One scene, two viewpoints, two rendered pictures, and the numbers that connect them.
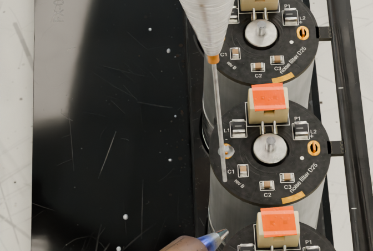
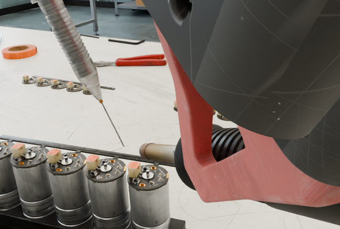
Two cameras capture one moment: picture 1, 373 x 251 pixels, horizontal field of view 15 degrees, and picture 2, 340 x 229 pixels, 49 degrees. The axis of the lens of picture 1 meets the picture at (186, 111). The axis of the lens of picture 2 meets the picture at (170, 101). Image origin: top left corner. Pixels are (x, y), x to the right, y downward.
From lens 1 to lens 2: 20 cm
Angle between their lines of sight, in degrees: 59
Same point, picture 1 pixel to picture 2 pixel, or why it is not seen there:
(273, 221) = (133, 165)
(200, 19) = (95, 82)
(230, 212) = (114, 193)
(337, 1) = (71, 147)
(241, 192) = (115, 177)
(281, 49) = (75, 159)
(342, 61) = (90, 150)
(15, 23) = not seen: outside the picture
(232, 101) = (77, 184)
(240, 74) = (76, 168)
